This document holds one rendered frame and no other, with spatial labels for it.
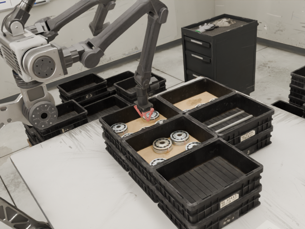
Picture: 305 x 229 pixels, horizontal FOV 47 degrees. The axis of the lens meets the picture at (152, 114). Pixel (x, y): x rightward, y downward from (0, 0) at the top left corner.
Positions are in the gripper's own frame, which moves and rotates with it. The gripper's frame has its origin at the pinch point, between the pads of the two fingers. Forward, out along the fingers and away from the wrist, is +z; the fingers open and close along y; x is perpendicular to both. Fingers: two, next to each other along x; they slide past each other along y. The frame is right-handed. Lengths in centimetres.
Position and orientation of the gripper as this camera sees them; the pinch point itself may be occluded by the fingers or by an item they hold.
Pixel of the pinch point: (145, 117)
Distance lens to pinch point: 195.3
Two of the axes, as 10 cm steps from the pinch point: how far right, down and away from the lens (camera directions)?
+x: -8.4, 3.5, -4.2
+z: 1.0, 8.6, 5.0
